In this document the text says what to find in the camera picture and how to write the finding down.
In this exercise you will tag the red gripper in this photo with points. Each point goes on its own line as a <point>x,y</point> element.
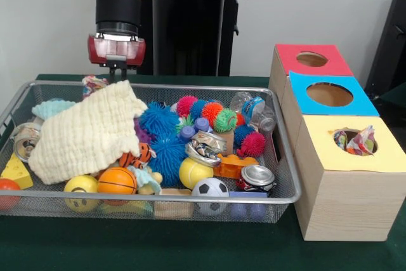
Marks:
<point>98,50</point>

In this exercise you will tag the long polka dot cloth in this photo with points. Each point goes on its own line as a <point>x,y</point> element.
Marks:
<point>94,85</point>

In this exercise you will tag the cream knitted cloth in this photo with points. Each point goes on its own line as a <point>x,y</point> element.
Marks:
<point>82,134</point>

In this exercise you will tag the multicolour patterned cloth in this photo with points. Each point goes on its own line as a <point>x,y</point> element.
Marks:
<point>358,141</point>

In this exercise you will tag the clear mesh bin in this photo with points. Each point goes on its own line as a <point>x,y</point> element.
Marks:
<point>285,182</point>

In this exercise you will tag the wooden box with three holes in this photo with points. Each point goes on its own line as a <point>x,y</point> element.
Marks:
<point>342,207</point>

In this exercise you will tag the blue spiky rubber ball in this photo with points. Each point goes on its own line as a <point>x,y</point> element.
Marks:
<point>160,118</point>
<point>167,158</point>

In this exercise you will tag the mint green cloth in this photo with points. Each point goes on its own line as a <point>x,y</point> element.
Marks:
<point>51,109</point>

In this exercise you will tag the striped tiger plush toy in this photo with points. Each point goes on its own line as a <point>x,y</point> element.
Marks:
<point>136,157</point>

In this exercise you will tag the orange toy basketball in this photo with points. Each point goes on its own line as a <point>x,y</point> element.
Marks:
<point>117,181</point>

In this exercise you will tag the silver drink can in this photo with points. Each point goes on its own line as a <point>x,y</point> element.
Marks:
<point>22,141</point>

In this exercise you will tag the yellow smiley ball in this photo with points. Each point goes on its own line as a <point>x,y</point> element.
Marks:
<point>81,188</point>

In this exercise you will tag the yellow tennis ball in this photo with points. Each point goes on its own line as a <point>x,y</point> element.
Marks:
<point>194,172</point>

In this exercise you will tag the yellow cheese wedge toy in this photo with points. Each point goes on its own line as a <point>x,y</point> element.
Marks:
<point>16,174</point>

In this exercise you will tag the black and white soccer ball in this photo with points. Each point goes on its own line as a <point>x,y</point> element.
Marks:
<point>210,188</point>

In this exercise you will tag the red ball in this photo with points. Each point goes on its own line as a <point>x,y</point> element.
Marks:
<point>6,191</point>

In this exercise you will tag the crushed red drink can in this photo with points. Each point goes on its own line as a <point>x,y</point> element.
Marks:
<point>259,176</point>

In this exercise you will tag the black monitor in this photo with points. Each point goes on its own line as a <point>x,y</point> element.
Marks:
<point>390,49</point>

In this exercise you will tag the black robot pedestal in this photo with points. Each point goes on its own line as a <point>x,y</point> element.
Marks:
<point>190,36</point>

